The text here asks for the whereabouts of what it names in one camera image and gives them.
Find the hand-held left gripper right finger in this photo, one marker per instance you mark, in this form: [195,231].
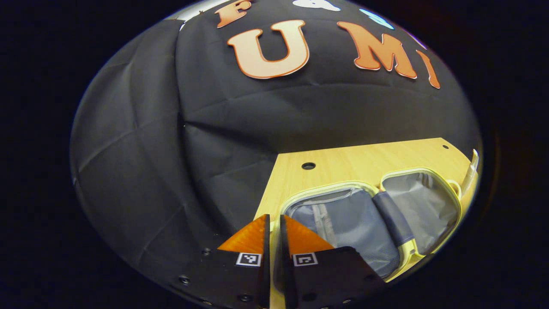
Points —
[326,279]

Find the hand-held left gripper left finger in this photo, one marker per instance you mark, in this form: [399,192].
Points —
[231,279]

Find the cream yellow suitcase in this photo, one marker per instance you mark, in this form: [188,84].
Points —
[356,223]

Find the white translucent cosmetic tube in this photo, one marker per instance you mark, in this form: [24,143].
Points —
[471,174]

